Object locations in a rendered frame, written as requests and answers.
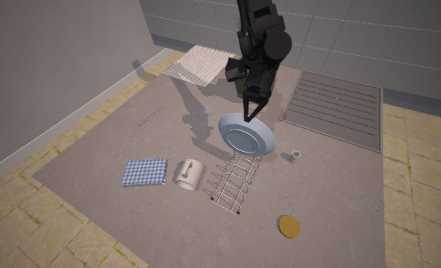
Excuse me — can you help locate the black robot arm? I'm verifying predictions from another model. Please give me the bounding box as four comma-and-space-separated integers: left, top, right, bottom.
225, 0, 292, 84

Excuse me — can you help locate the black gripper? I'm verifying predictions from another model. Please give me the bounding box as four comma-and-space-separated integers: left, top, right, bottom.
242, 65, 277, 123

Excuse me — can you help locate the beige ribbed draining mat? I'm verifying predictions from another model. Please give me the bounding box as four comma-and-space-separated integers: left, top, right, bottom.
162, 45, 235, 88

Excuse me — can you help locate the grey cup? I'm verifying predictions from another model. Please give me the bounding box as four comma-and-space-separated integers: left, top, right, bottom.
289, 150, 300, 164

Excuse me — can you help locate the golden yellow round disc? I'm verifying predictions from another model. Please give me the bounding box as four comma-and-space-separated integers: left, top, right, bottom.
278, 216, 300, 238

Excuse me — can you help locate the grey tiled wall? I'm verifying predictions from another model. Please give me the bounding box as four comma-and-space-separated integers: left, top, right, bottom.
139, 0, 441, 117

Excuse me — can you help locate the grey ribbed sink drainer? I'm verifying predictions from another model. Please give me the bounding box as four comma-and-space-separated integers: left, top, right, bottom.
280, 70, 382, 154

